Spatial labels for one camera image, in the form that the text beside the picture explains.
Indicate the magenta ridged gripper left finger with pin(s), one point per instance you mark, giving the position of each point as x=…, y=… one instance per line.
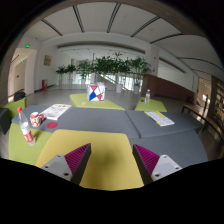
x=71, y=166

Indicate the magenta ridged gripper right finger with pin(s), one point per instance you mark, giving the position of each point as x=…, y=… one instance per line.
x=153, y=167

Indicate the clear water bottle red cap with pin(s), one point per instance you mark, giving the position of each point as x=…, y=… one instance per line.
x=25, y=128

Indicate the far clear water bottle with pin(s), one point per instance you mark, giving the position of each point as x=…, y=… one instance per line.
x=147, y=96

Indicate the grey modular sofa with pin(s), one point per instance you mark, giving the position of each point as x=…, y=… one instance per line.
x=179, y=141

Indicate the yellow seat cushion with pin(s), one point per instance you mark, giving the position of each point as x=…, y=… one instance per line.
x=111, y=165

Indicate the red round coaster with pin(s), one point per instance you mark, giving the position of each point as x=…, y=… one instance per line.
x=52, y=125

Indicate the yellow white booklet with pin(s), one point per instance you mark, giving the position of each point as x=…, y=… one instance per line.
x=159, y=118

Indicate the green seat cushion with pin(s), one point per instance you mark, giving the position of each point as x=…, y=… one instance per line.
x=19, y=149

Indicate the open magazine on sofa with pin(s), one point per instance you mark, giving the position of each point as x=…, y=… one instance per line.
x=55, y=111

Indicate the red and white mug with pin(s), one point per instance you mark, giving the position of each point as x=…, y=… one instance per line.
x=36, y=119

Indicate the green ottoman with bottle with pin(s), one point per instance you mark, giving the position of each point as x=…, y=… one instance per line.
x=153, y=105

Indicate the green ottoman with box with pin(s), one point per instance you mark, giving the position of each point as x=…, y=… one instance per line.
x=81, y=101

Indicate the red blue white geometric box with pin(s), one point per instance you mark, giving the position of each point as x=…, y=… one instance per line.
x=96, y=91

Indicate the green armchair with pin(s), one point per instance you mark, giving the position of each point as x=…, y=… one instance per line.
x=8, y=112

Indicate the red fire extinguisher box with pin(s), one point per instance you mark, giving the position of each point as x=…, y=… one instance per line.
x=44, y=84

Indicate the black bag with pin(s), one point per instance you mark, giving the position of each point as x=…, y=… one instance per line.
x=19, y=95

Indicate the row of potted plants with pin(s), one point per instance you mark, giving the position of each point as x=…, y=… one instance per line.
x=107, y=65

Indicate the framed wall picture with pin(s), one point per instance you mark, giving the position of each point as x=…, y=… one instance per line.
x=47, y=60

